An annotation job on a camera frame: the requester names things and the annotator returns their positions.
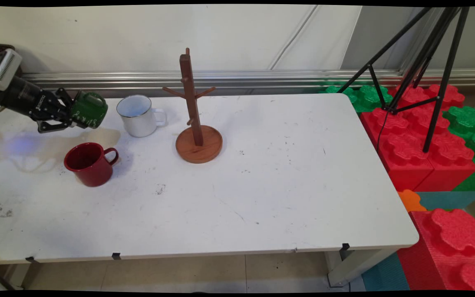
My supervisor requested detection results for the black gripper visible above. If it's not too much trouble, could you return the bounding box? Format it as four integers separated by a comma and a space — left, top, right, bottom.
0, 76, 78, 134

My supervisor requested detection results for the green enamel mug white lettering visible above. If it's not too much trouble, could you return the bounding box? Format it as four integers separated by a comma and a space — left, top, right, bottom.
71, 90, 109, 130

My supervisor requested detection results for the red enamel mug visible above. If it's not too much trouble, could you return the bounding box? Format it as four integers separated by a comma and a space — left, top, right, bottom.
63, 142, 120, 188

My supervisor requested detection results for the brown wooden mug tree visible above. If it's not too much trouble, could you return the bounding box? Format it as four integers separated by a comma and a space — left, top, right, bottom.
162, 47, 224, 164

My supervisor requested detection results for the white table leg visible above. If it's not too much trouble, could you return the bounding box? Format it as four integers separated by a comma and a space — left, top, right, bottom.
325, 247, 400, 288
9, 262, 43, 290

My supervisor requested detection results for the green foam building block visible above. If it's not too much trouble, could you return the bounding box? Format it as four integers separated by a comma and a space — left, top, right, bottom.
441, 106, 475, 191
317, 84, 394, 113

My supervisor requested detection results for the red foam building block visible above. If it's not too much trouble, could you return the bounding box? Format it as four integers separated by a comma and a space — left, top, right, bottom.
387, 82, 466, 124
359, 107, 435, 193
414, 124, 475, 193

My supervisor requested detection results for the orange foam piece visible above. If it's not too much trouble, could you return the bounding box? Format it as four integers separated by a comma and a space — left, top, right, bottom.
397, 189, 427, 212

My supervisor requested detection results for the teal foam mat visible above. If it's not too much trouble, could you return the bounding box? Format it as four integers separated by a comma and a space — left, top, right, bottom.
416, 191, 475, 211
361, 252, 411, 291

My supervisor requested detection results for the black tripod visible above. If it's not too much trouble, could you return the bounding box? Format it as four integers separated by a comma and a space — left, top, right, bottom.
336, 6, 471, 153

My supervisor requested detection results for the large red foam block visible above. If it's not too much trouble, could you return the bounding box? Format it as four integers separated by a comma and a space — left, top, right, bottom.
397, 207, 475, 291

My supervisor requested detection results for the aluminium wall rail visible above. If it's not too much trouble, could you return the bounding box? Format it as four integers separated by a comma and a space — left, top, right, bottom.
19, 69, 475, 100

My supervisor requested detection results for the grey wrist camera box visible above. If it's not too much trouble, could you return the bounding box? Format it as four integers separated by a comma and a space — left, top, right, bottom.
0, 48, 23, 92

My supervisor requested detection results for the thin black tripod cable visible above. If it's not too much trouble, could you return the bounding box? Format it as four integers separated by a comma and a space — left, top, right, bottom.
376, 111, 392, 154

